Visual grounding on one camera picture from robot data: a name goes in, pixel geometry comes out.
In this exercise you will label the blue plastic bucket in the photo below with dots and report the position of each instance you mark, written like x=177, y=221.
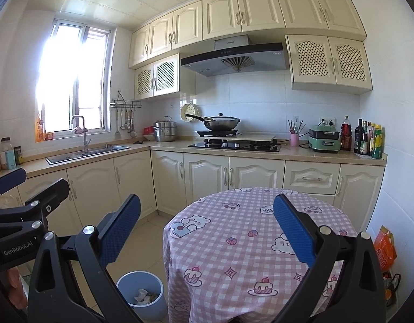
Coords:
x=158, y=309

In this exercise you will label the cream lattice door cabinet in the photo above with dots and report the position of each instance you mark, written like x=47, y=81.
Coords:
x=158, y=77
x=331, y=62

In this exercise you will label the cream wall cabinets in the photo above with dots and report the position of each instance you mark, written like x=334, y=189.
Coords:
x=254, y=10

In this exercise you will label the dark plastic bag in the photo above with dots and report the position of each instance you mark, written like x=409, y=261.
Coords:
x=393, y=287

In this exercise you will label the pink utensil holder cup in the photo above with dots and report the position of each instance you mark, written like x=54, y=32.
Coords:
x=296, y=127

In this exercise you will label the kitchen window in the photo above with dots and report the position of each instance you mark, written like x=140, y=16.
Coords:
x=72, y=80

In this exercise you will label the hanging metal spoon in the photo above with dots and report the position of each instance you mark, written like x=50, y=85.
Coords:
x=133, y=133

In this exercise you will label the orange plastic bag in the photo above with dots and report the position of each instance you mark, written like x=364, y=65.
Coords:
x=385, y=249

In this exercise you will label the row of condiment bottles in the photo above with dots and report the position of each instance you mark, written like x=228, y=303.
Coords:
x=363, y=141

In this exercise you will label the metal wall utensil rack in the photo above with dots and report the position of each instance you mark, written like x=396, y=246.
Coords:
x=126, y=102

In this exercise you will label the pink cloth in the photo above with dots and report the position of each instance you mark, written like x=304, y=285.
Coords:
x=79, y=129

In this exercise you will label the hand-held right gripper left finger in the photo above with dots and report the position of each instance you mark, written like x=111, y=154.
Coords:
x=121, y=232

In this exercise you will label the small red holder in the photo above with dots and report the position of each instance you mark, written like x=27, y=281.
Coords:
x=48, y=136

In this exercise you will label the cream perforated colander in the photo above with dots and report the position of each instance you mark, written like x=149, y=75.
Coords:
x=187, y=113

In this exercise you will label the stainless steel sink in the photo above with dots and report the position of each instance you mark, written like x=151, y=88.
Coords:
x=89, y=151

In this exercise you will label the cream kitchen base cabinets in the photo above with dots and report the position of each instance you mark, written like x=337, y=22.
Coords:
x=207, y=181

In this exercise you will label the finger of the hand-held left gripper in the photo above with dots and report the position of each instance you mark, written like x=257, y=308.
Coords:
x=52, y=191
x=11, y=180

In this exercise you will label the pink checkered tablecloth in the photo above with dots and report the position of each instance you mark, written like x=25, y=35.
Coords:
x=244, y=228

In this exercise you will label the white paper cup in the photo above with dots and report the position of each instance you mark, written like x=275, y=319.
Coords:
x=141, y=298

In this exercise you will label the teal box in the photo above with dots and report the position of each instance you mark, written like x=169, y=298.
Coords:
x=11, y=159

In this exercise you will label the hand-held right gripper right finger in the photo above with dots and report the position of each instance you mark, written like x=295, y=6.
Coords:
x=294, y=232

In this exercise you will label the stainless steel steamer pot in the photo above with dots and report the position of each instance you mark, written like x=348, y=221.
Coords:
x=165, y=131

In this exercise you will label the grey range hood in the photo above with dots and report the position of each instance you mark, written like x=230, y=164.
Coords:
x=237, y=62

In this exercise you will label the glass jar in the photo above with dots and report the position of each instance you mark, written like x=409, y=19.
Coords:
x=4, y=151

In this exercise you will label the green electric cooker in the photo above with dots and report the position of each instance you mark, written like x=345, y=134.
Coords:
x=324, y=141

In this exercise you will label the black gas stove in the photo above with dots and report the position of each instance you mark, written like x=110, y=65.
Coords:
x=233, y=146

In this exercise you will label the white wall outlet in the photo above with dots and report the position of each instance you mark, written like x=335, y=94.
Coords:
x=328, y=121

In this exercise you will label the black wok with lid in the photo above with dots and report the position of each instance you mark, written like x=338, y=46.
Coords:
x=222, y=122

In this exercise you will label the hanging metal spatula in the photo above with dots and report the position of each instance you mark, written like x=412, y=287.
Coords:
x=117, y=130

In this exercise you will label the person's left hand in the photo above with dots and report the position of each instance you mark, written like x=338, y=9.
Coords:
x=16, y=279

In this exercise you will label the hanging metal ladle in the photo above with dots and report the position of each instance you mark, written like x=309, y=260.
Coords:
x=127, y=126

